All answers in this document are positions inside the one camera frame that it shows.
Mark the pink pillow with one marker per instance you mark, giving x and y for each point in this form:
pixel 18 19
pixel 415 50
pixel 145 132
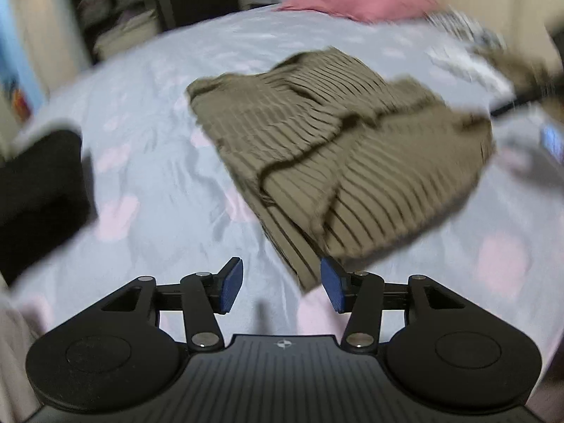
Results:
pixel 361 0

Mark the dark wardrobe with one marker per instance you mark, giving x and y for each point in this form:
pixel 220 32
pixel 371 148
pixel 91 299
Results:
pixel 145 4

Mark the orange object in doorway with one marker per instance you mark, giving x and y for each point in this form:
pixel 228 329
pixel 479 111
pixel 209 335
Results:
pixel 22 103

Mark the olive striped garment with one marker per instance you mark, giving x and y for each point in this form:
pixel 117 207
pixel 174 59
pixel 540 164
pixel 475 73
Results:
pixel 520 68
pixel 352 163

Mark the black folded garment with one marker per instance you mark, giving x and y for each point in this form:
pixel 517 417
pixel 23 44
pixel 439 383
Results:
pixel 39 202

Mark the cream door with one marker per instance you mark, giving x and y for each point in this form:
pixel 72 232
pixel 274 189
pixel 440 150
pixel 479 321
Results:
pixel 48 31

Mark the crumpled olive striped garment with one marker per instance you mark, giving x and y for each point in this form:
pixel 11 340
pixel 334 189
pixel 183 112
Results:
pixel 520 68

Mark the white cloth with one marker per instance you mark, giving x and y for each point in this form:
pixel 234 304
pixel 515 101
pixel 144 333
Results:
pixel 467 53

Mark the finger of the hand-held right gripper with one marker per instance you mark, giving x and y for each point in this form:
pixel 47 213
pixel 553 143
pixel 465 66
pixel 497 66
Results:
pixel 517 102

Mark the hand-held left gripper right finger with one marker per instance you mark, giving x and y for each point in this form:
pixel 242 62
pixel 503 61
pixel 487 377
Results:
pixel 331 286

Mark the bed with polka-dot sheet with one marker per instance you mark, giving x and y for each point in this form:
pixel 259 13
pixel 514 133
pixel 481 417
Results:
pixel 167 163

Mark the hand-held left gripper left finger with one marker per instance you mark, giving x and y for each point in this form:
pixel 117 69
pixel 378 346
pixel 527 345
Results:
pixel 231 286

